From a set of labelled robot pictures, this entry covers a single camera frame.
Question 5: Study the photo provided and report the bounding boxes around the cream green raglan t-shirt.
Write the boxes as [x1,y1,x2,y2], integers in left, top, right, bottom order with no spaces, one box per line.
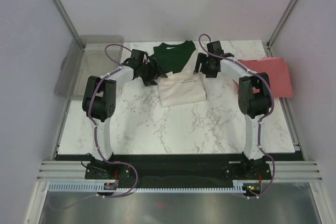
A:
[150,40,206,108]

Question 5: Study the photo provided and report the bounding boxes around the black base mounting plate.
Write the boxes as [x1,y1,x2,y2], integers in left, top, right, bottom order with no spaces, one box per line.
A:
[85,154,272,188]

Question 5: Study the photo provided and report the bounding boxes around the right aluminium frame post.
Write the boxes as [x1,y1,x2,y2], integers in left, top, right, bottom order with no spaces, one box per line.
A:
[265,0,299,49]

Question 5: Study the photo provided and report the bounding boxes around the white slotted cable duct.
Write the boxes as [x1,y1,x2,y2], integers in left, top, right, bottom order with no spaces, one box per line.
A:
[48,182,261,193]

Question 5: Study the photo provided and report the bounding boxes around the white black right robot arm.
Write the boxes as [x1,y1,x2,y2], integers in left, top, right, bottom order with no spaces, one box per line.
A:
[194,41,275,179]

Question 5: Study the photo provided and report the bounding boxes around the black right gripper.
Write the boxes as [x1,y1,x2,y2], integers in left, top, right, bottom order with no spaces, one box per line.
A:
[193,52,218,79]

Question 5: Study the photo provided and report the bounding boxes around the clear grey plastic bin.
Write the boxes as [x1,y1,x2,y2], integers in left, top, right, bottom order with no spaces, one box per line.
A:
[54,35,124,100]

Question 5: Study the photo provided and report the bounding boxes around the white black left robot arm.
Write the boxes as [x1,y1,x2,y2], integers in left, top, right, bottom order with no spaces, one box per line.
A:
[82,49,167,178]

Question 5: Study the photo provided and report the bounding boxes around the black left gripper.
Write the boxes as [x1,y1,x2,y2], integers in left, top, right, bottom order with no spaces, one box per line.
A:
[139,58,167,87]

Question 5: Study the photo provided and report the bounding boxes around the left aluminium frame post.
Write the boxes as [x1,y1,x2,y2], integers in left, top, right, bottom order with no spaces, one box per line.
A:
[51,0,85,50]

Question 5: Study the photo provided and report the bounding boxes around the folded pink t-shirt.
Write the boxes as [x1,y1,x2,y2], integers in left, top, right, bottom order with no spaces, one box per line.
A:
[239,57,293,98]

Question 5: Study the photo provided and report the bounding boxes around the aluminium frame post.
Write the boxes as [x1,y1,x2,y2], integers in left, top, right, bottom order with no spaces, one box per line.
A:
[265,0,299,49]
[51,0,85,50]

